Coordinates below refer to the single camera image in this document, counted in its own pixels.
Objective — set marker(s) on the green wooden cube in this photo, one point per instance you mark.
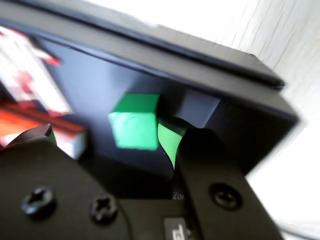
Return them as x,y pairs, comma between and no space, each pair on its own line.
135,130

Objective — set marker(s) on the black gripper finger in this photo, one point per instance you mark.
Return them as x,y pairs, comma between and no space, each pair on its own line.
215,180
50,200

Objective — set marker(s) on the red white matchbox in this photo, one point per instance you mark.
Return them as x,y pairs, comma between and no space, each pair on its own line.
27,75

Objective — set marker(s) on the black cardboard box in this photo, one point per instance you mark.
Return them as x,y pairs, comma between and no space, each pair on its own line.
100,82

